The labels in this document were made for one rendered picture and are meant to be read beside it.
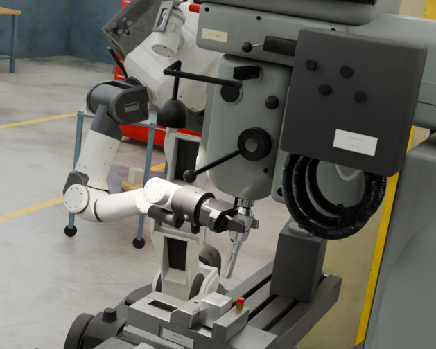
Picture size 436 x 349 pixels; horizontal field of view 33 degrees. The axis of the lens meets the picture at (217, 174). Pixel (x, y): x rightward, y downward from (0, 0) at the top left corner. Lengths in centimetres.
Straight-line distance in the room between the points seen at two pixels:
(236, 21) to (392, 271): 60
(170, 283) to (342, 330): 132
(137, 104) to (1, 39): 1011
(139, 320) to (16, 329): 200
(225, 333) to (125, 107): 67
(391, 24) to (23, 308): 289
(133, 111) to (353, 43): 93
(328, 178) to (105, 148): 72
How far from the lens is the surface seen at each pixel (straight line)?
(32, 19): 1255
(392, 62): 118
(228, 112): 159
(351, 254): 354
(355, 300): 360
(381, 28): 146
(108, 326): 253
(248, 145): 154
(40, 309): 395
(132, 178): 492
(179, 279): 257
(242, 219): 171
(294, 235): 208
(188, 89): 202
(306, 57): 122
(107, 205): 193
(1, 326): 379
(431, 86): 144
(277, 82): 154
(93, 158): 199
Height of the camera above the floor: 180
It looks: 15 degrees down
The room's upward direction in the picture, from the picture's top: 8 degrees clockwise
